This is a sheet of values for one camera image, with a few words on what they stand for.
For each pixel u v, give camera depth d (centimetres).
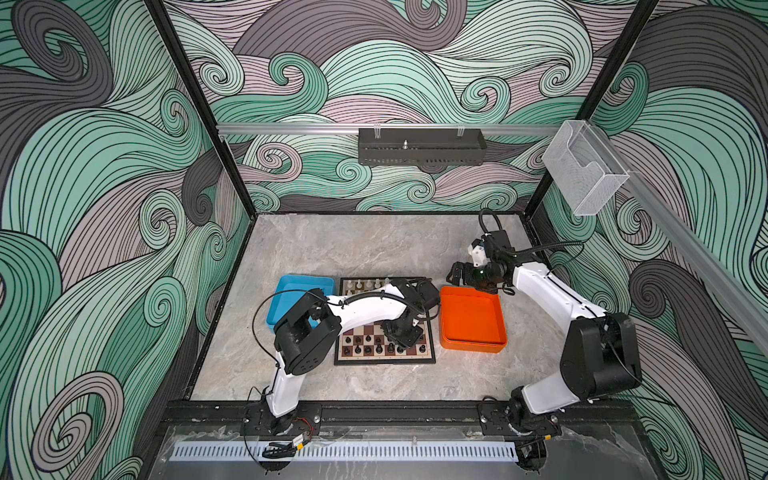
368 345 84
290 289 48
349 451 70
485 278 74
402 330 72
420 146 95
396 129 95
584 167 79
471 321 90
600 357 43
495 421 72
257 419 72
